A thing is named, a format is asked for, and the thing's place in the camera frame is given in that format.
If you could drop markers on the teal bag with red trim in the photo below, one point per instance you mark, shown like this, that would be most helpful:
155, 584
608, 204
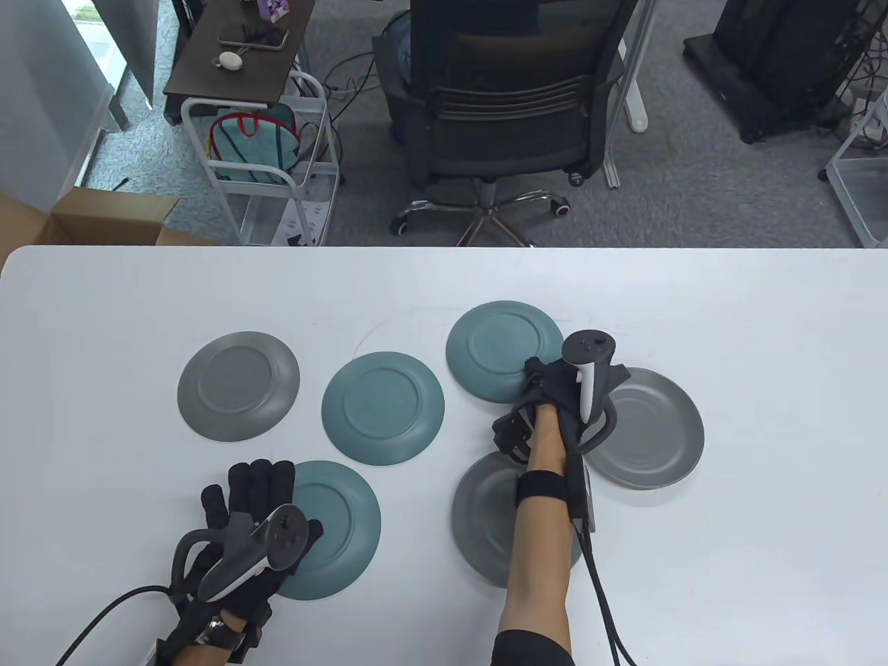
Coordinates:
253, 149

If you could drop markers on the smooth grey plate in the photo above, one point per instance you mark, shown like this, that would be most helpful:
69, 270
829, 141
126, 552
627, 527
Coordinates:
239, 385

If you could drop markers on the person's left forearm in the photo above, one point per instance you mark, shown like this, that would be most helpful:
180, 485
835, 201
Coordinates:
198, 655

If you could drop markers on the cardboard box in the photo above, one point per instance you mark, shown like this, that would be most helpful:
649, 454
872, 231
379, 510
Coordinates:
104, 215

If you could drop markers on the white computer mouse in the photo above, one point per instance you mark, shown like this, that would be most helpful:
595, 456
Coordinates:
229, 60

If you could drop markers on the white office desk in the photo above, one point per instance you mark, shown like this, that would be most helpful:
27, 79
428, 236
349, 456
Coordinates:
635, 104

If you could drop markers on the dark brown desk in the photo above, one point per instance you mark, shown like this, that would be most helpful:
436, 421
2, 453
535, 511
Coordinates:
208, 76

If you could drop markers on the person's black sleeve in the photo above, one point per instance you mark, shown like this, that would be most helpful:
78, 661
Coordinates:
531, 649

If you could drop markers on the dark grey rippled plate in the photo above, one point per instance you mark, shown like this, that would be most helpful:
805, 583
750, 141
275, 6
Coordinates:
479, 520

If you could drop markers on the smartphone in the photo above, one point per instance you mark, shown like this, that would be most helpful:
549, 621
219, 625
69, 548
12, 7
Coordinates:
253, 38

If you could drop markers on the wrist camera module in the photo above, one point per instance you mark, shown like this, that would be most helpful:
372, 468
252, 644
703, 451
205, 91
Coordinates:
583, 499

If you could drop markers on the purple box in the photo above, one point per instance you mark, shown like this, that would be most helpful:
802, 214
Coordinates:
272, 8

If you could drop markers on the light teal rippled plate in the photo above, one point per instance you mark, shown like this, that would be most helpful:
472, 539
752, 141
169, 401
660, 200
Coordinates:
503, 347

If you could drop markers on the person's right hand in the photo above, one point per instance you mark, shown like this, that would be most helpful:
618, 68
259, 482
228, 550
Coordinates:
555, 385

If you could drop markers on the grey and white controller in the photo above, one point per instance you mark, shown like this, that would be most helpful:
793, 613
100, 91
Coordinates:
590, 347
288, 538

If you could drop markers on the black office chair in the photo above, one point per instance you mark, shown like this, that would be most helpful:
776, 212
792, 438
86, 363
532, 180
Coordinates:
513, 104

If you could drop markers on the black equipment rack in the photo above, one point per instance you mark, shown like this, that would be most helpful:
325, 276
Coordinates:
777, 55

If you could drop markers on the person's left hand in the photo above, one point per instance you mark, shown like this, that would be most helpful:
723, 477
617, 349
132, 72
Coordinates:
257, 485

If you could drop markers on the white rolling cart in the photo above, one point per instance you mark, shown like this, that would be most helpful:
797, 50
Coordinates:
263, 215

